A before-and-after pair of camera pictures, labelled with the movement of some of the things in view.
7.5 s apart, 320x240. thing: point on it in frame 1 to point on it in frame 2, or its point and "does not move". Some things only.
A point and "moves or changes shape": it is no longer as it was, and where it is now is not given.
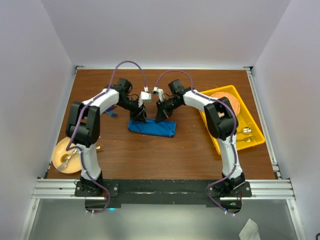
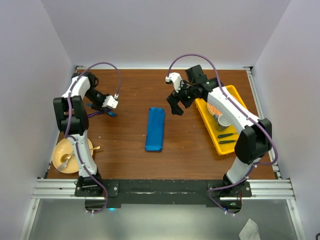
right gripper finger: (161, 115) to (173, 101)
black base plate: (116, 194) does not move
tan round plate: (66, 160) does not move
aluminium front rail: (261, 189) does not move
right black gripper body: (167, 106) to (186, 95)
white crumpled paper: (250, 231) does not move
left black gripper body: (134, 113) to (98, 100)
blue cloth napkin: (164, 128) moves or changes shape
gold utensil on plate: (65, 157) does not move
